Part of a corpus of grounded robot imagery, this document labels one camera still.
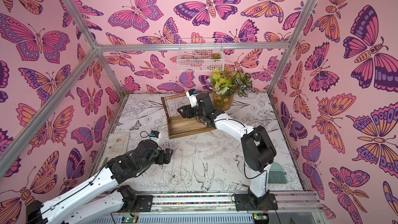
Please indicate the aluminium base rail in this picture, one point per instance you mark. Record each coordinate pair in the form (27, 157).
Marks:
(296, 207)

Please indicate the glass vase with plants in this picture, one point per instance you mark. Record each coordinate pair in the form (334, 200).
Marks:
(225, 85)

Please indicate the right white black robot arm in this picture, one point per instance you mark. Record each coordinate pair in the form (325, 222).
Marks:
(258, 149)

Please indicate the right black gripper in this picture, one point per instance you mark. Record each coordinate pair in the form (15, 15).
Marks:
(189, 110)

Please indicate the wooden jewelry display stand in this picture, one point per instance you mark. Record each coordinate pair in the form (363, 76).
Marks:
(177, 126)

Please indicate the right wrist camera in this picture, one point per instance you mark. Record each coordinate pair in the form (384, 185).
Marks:
(192, 96)

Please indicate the white wire wall basket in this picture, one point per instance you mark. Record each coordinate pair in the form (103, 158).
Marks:
(200, 55)

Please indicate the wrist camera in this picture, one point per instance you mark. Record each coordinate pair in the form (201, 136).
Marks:
(192, 96)
(155, 136)

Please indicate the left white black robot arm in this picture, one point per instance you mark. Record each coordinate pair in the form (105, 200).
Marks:
(103, 193)

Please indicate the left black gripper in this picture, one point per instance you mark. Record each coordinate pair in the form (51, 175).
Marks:
(162, 160)

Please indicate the green brush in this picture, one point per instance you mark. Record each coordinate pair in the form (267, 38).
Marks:
(277, 174)

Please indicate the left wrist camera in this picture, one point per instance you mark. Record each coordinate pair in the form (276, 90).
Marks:
(155, 136)

